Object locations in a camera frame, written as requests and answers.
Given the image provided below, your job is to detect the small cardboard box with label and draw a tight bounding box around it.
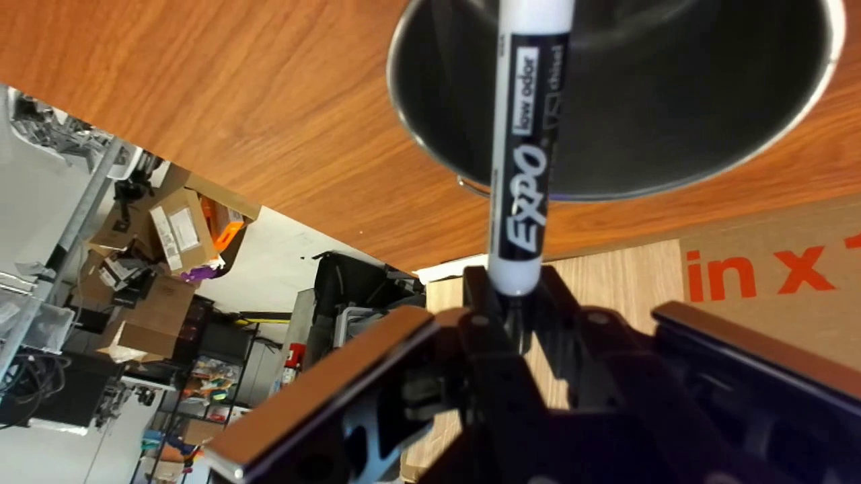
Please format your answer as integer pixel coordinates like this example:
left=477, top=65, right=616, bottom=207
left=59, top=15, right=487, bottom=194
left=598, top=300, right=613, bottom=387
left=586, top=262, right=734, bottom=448
left=150, top=187, right=222, bottom=277

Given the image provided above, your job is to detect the wooden table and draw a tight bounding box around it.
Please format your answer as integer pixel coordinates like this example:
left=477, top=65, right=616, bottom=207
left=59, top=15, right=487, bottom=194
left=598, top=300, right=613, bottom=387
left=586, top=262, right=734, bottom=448
left=0, top=0, right=861, bottom=269

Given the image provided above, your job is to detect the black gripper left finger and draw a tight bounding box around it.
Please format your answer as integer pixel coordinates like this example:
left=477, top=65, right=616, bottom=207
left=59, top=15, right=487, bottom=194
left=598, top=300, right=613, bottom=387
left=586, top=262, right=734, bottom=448
left=203, top=305, right=469, bottom=484

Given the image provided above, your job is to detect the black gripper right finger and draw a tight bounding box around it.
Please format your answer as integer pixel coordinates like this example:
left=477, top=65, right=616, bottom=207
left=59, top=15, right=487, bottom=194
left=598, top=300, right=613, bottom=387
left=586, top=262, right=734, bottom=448
left=651, top=300, right=861, bottom=484

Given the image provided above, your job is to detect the silver metal cup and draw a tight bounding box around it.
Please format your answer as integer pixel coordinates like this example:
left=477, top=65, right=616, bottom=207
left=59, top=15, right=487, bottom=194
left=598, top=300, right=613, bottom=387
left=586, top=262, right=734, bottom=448
left=387, top=0, right=851, bottom=200

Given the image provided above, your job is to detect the large cardboard panel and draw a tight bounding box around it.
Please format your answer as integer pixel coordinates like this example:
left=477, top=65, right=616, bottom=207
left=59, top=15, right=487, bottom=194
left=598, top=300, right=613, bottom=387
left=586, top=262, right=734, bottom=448
left=536, top=194, right=861, bottom=374

